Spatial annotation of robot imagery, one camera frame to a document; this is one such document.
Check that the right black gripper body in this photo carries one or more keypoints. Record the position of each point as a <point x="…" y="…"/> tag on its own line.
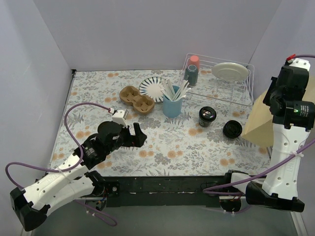
<point x="274" y="97"/>

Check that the brown cardboard cup carrier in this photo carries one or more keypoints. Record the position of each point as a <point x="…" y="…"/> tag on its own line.
<point x="142" y="104"/>

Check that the brown paper bag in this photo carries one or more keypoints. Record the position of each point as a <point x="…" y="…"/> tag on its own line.
<point x="259" y="127"/>

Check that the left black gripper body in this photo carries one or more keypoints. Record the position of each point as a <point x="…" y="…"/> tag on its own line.
<point x="131" y="137"/>

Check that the black coffee cup lid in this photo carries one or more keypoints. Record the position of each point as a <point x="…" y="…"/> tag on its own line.
<point x="207" y="112"/>

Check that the stack of black lids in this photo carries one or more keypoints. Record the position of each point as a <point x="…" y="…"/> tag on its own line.
<point x="232" y="129"/>

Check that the pink cup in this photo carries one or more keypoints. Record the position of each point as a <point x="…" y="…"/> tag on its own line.
<point x="194" y="60"/>

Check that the dark paper coffee cup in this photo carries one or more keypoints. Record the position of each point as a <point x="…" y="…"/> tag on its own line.
<point x="205" y="122"/>

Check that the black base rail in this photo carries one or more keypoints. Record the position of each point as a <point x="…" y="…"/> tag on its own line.
<point x="156" y="191"/>

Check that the blue straw holder cup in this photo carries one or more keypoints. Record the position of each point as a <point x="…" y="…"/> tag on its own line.
<point x="171" y="109"/>

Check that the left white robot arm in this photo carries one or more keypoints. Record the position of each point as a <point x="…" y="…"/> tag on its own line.
<point x="75" y="177"/>

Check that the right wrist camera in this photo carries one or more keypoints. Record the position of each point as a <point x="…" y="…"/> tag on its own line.
<point x="294" y="61"/>

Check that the blue striped plate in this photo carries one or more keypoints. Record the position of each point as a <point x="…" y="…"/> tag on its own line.
<point x="152" y="87"/>

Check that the cream white plate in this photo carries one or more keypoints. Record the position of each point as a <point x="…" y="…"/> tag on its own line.
<point x="230" y="71"/>

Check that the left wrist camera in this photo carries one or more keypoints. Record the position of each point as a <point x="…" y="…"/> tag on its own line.
<point x="119" y="117"/>

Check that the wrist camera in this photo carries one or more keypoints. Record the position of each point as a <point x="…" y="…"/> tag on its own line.
<point x="119" y="117"/>
<point x="294" y="61"/>

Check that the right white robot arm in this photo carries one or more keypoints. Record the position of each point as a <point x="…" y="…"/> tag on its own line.
<point x="293" y="119"/>

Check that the white wire dish rack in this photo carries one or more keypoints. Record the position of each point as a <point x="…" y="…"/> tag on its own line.
<point x="212" y="91"/>

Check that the dark teal cup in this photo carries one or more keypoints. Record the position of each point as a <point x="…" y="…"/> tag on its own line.
<point x="191" y="74"/>

